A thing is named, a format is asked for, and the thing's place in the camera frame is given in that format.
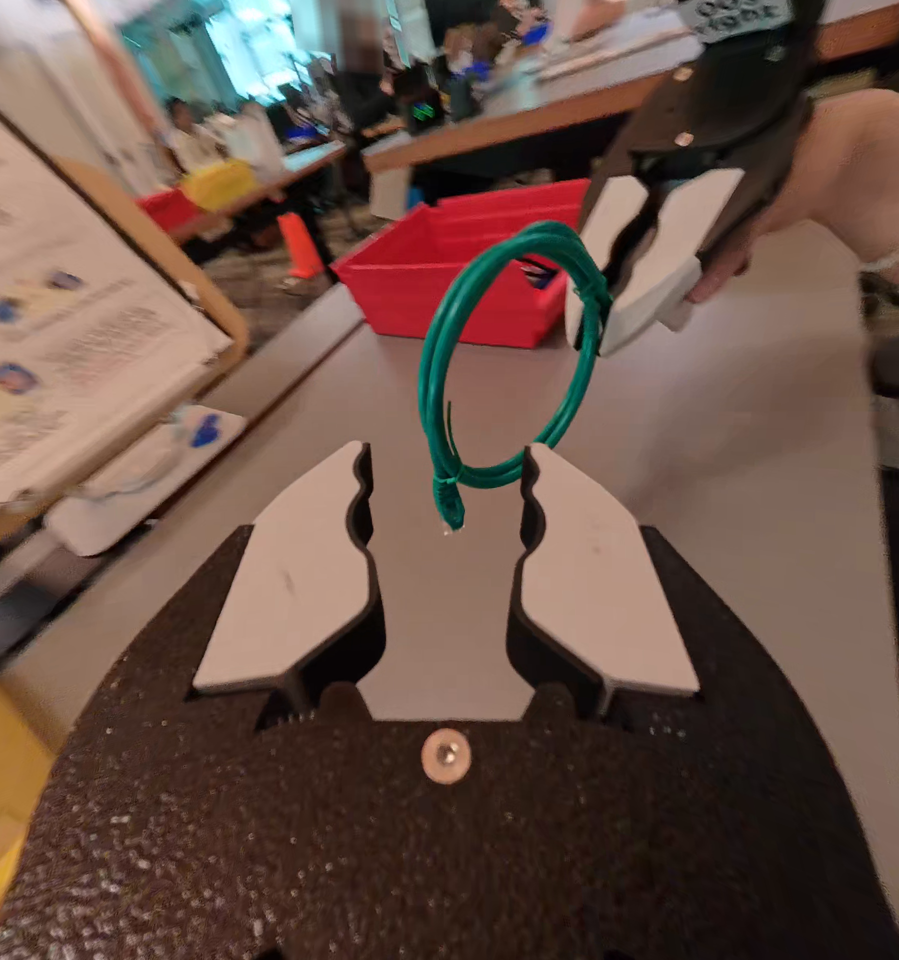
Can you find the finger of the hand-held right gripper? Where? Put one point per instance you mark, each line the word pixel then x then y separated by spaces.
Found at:
pixel 682 248
pixel 607 225

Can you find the stack of yellow bins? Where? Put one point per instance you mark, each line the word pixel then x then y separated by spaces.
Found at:
pixel 217 183

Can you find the small black display device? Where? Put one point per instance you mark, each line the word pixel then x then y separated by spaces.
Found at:
pixel 420 108

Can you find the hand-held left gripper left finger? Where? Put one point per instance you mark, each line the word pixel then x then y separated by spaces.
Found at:
pixel 277 600

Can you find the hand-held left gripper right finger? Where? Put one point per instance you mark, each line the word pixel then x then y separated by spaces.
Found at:
pixel 607 600

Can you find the small blue plastic piece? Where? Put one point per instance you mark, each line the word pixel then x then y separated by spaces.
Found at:
pixel 205 432

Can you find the printed instruction sheet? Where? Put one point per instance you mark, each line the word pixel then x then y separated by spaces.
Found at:
pixel 60 360

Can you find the white round disc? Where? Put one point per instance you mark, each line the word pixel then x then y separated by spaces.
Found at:
pixel 135 473

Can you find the person's right hand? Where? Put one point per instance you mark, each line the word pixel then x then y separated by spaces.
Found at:
pixel 870 165

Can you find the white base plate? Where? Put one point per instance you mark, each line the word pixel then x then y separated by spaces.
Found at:
pixel 105 518

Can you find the red plastic bin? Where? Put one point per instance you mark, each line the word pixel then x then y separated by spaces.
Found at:
pixel 405 293
pixel 165 207

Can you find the orange traffic cone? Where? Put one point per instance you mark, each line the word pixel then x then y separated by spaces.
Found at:
pixel 300 248

